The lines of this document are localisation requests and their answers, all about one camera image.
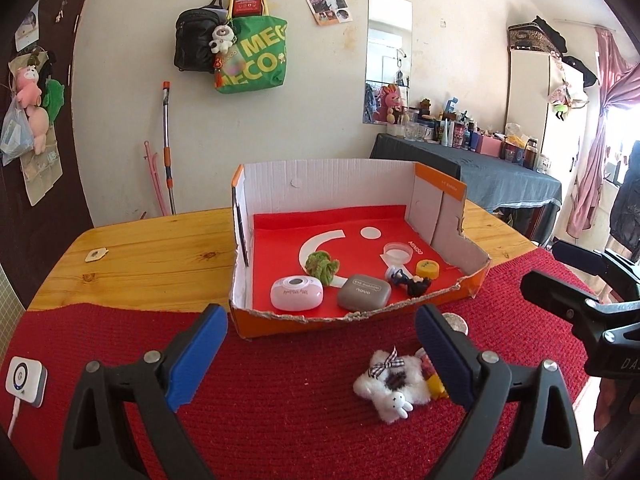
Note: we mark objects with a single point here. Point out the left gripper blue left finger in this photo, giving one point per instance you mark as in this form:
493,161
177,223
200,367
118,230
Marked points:
98,442

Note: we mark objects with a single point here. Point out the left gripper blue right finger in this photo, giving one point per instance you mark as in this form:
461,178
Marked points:
543,442

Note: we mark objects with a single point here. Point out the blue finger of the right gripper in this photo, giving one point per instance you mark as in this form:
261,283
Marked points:
574,305
619,273

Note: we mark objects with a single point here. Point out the yellow bottle cap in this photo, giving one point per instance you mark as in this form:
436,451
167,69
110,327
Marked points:
427,269

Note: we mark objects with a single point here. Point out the blue suited boy figurine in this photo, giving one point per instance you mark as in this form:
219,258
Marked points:
414,285

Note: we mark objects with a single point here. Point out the clear plastic round lid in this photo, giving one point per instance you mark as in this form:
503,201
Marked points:
397,253

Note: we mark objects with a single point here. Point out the grey earbuds case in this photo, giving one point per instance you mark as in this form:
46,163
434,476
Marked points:
362,293

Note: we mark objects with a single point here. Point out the green lettuce toy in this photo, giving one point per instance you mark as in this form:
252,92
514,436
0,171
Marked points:
322,266

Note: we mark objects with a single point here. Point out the blonde doll figurine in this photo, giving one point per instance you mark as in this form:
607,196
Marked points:
434,385

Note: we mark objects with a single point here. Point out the white square charger device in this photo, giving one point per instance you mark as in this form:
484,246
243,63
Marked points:
26,379

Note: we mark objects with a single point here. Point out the white speckled round jar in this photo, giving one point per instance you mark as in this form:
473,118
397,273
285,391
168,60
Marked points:
456,322

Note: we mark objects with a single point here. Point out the white fluffy plush charm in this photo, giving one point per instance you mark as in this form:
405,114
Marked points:
394,384

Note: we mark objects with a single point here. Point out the grey cloth covered side table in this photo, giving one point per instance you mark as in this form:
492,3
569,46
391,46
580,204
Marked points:
491,183

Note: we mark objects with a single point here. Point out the red knitted mat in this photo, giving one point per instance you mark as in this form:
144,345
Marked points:
283,407

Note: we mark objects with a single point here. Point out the small white tag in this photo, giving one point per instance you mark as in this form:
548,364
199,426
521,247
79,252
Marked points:
96,254

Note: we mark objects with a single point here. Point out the pink curtain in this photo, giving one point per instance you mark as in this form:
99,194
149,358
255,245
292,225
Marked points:
619,88

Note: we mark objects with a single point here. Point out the dark brown door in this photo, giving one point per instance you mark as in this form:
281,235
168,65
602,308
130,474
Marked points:
43,204

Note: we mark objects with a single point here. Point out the white wardrobe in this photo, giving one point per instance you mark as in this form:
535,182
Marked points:
547,100

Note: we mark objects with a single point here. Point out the orange cardboard box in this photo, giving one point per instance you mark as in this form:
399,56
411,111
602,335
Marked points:
350,208

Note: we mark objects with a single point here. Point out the clear plastic bag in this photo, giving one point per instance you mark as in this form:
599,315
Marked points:
16,135

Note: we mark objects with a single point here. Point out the green plush on door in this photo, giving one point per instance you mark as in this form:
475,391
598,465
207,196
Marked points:
53,99

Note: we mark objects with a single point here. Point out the pink plush pig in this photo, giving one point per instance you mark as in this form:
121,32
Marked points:
28,96

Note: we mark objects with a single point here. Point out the green tote bag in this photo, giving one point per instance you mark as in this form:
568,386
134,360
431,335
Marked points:
257,59

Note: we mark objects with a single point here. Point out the black backpack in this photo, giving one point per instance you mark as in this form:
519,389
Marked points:
201,34

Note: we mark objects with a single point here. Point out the orange tipped mop handle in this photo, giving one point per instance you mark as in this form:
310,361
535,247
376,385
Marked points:
166,148

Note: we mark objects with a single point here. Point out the wall mirror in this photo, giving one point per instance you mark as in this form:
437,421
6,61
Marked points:
388,61

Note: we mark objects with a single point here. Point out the photo poster on wall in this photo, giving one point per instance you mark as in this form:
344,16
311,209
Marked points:
329,12

